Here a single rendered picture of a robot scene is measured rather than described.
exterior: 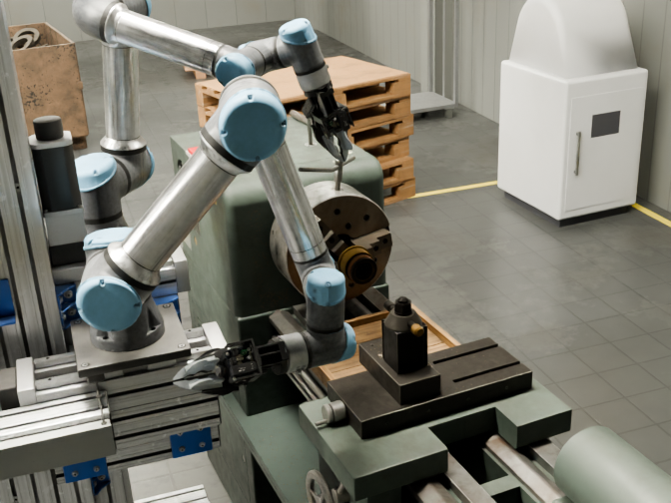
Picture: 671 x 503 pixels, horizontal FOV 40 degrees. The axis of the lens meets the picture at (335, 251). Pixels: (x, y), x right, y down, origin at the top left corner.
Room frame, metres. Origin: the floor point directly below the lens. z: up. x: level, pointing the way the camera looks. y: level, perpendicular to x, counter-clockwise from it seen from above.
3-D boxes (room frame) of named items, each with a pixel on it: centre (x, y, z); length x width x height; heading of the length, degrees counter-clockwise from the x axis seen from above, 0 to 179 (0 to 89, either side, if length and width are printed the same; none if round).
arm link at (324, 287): (1.60, 0.03, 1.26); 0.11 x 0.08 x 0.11; 7
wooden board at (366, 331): (2.04, -0.10, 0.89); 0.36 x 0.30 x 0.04; 113
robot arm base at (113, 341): (1.67, 0.44, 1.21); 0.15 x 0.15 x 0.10
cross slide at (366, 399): (1.76, -0.20, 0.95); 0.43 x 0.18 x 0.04; 113
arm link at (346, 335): (1.59, 0.03, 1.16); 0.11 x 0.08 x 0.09; 116
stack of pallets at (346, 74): (5.48, 0.14, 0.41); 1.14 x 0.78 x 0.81; 125
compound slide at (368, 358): (1.76, -0.13, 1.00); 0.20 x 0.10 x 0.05; 23
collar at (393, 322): (1.73, -0.14, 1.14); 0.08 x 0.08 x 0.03
